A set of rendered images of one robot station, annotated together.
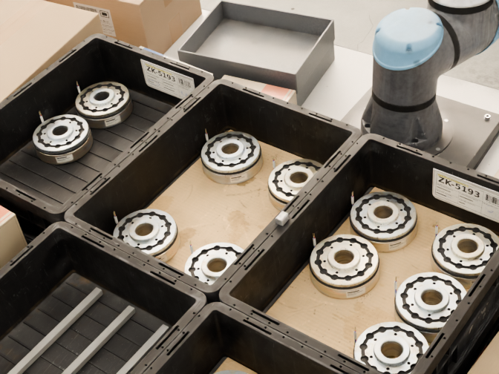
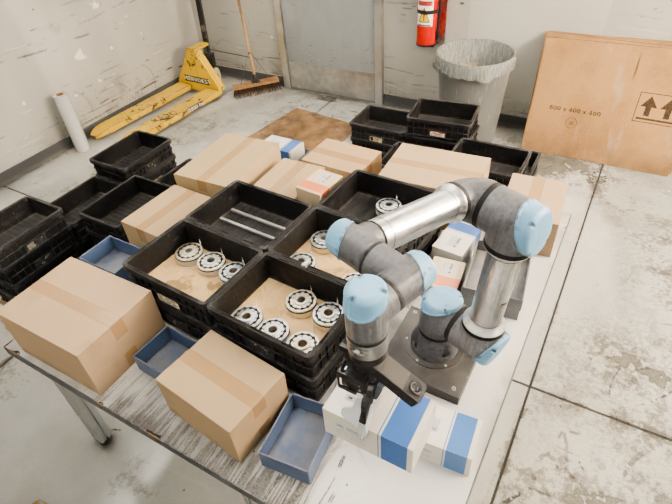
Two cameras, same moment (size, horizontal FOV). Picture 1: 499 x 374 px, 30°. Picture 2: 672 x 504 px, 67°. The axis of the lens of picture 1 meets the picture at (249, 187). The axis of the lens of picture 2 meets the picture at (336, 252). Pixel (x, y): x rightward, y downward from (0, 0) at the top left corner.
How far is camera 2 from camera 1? 1.59 m
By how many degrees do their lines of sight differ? 60
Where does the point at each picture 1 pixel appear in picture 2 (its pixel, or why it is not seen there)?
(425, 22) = (445, 303)
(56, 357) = (270, 230)
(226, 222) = (336, 266)
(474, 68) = not seen: outside the picture
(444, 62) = (436, 328)
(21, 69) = (422, 181)
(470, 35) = (458, 337)
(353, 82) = not seen: hidden behind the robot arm
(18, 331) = (284, 219)
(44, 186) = (362, 210)
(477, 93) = (493, 394)
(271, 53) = not seen: hidden behind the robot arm
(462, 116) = (452, 375)
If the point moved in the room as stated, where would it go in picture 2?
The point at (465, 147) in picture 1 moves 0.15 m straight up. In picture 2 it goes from (422, 374) to (424, 343)
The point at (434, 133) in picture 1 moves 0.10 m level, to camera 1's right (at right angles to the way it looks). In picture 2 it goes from (422, 352) to (432, 379)
